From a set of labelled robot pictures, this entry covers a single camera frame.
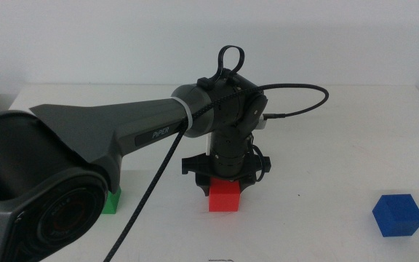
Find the red cube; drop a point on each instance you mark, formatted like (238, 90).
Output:
(224, 198)

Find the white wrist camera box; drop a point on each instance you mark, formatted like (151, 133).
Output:
(262, 123)

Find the green cube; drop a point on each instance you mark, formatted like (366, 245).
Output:
(112, 203)

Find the blue cube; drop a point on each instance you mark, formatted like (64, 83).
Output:
(398, 216)

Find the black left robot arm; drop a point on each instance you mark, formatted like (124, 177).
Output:
(104, 127)

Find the white zip tie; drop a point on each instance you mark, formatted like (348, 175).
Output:
(187, 114)

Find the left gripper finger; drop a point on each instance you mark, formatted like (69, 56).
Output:
(243, 183)
(202, 185)

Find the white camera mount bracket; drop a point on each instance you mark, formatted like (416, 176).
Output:
(208, 143)

